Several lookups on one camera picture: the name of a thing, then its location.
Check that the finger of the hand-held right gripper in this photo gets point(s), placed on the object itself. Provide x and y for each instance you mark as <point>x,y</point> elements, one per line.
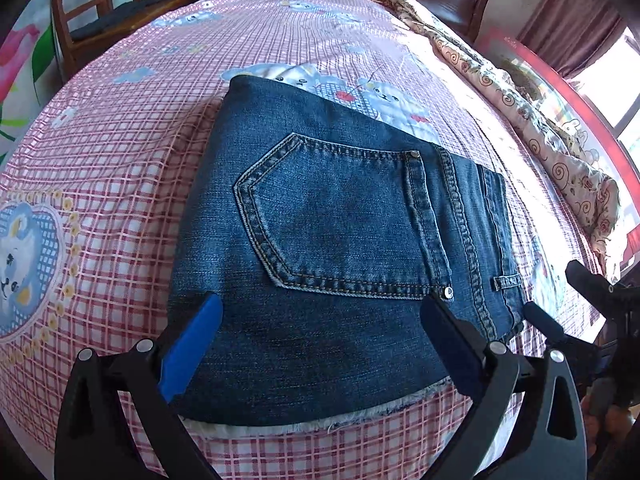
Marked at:
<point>545,325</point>
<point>587,277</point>

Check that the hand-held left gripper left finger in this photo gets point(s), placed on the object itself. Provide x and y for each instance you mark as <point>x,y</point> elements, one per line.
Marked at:
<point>192,347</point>

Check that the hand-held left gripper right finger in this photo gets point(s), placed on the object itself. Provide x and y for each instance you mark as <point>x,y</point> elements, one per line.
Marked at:
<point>452,345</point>

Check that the blue denim pants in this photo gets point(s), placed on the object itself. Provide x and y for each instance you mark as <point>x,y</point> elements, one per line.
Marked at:
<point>325,210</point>

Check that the person's right hand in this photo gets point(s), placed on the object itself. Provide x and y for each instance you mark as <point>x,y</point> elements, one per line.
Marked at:
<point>612,422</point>

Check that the floral swirl quilt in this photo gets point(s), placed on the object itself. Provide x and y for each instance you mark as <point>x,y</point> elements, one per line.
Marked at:
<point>550,145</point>

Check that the bright window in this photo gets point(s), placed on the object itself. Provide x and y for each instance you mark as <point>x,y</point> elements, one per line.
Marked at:
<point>610,90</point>

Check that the pink plaid bed sheet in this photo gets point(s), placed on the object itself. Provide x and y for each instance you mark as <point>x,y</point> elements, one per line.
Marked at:
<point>125,135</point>

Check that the mauve curtain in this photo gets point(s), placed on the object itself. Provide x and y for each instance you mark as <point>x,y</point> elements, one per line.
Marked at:
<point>565,15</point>

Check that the flower print sliding wardrobe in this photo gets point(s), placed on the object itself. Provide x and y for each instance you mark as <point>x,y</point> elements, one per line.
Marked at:
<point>15,60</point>

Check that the dark cloth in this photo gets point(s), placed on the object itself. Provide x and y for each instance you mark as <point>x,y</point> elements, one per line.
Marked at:
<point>130,15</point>

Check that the brown wooden lattice chair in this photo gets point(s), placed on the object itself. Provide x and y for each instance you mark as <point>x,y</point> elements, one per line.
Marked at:
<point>62,20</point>

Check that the pink plastic frame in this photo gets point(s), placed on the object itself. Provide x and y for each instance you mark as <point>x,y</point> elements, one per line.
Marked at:
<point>505,42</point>

